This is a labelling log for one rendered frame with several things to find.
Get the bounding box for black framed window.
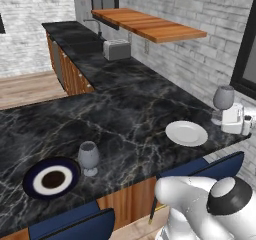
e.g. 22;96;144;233
229;0;256;101
89;0;120;31

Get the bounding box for silver toaster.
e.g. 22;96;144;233
102;38;132;62

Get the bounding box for grey wine glass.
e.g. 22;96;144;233
77;140;101;178
210;85;236;127

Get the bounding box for long wooden shelf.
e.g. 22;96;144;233
91;7;208;45

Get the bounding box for white plate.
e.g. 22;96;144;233
165;120;209;148

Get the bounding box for dark blue chair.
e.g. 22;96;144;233
148;150;245;226
28;200;116;240

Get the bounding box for black sink with tap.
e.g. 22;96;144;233
61;18;106;54

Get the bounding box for wooden counter panel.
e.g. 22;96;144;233
96;176;167;232

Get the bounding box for dark blue rimmed plate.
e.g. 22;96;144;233
22;156;82;200

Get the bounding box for white coffee machine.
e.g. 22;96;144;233
220;102;255;137

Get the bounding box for grey dishwasher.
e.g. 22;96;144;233
51;39;65;89

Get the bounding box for wooden base cupboards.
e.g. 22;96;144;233
45;31;96;97

